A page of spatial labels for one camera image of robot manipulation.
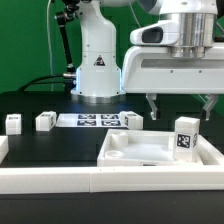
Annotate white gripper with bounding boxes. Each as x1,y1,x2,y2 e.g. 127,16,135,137
122,44,224,121

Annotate white square tabletop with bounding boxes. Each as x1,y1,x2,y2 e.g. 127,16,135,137
97,129,224,167

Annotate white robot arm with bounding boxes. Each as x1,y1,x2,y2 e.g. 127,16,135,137
62,0,224,118

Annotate white tag marker sheet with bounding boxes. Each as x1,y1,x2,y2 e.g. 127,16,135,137
56,113,122,128

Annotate white left fence piece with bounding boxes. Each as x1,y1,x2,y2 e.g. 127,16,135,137
0,136,9,163

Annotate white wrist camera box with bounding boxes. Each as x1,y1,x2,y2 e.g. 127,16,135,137
130,20,180,46

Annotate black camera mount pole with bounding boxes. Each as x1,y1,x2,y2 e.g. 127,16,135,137
54,3,81,79

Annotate black base cables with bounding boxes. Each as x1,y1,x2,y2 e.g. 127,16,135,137
17,73,76,93

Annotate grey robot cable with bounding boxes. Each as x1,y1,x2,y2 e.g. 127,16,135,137
46,0,55,92

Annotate white front fence wall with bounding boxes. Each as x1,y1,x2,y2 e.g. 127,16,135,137
0,165,224,194

